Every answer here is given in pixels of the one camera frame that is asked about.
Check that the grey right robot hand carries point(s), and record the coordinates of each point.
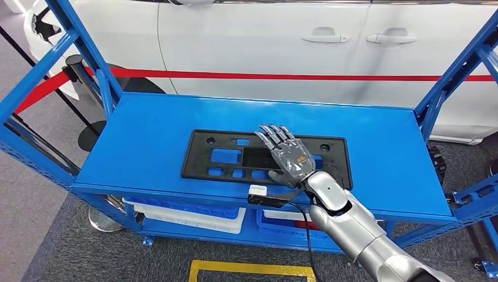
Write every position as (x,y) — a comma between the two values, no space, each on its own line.
(291,159)

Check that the black plastic panel part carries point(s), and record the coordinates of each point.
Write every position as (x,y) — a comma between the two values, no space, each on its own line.
(202,155)

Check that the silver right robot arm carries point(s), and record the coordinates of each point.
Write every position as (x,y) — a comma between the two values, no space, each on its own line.
(350,225)

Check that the blue metal shelf rack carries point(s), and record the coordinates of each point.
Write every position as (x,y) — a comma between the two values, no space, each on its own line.
(489,268)
(155,128)

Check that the white plastic bin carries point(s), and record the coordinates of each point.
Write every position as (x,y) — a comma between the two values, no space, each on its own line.
(284,215)
(218,227)
(183,218)

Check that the red item in bin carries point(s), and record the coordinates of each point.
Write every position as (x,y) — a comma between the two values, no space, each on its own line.
(302,225)

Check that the yellow floor tape square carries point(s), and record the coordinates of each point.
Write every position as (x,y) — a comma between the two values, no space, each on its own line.
(249,266)

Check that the white car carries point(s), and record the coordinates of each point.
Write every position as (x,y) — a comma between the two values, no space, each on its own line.
(253,35)

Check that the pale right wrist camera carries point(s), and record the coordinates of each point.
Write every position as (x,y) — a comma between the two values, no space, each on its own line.
(257,190)

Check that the black stanchion post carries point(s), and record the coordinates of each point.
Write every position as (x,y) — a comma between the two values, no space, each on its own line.
(91,136)

